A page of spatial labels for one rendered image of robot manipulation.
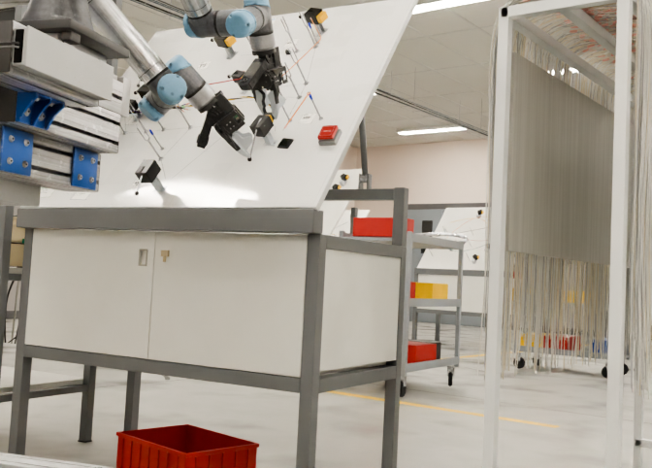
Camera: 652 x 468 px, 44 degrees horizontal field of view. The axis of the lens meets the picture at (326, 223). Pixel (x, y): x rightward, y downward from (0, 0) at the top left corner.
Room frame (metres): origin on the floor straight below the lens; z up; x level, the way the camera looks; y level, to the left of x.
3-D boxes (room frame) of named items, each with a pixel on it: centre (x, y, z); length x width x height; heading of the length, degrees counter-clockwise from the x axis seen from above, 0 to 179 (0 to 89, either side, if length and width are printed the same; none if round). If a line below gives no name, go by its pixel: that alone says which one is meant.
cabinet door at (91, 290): (2.65, 0.76, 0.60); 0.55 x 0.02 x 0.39; 61
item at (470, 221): (9.40, -1.75, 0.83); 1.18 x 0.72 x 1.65; 53
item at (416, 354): (5.36, -0.56, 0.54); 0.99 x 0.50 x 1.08; 148
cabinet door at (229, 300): (2.38, 0.29, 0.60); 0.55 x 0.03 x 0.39; 61
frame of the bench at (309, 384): (2.77, 0.38, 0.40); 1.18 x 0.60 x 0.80; 61
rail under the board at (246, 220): (2.50, 0.54, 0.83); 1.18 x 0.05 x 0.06; 61
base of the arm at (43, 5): (1.69, 0.59, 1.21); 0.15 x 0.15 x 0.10
